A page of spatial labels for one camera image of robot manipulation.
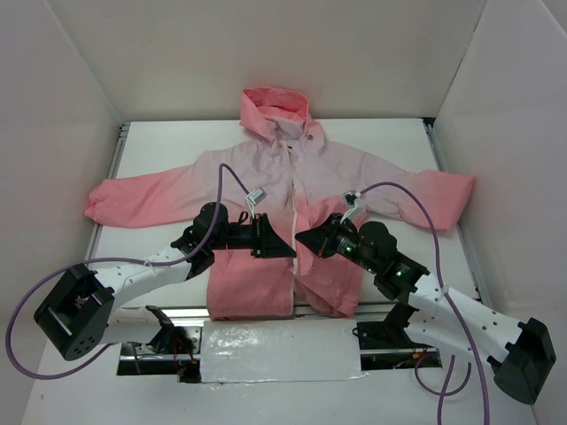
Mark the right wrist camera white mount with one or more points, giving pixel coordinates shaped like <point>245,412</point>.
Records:
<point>355,206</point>

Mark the white foil covered panel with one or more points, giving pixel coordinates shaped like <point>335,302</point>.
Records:
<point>300,350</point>

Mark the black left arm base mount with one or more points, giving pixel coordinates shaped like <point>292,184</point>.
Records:
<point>170,339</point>

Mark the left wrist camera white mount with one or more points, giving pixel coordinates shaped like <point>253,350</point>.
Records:
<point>253,198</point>

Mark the pink hooded zip jacket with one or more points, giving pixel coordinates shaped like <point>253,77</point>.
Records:
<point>283,177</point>

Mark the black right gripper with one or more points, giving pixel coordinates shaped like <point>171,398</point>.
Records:
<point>330,237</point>

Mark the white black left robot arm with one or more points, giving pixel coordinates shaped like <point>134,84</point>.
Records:
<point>87,307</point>

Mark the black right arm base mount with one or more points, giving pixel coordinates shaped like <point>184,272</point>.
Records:
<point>387,334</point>

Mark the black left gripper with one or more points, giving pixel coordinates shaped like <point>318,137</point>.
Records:
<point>258,235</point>

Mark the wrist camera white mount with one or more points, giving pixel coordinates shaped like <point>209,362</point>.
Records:
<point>253,198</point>
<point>355,206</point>

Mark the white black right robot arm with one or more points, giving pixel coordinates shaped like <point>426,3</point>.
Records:
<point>519,353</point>

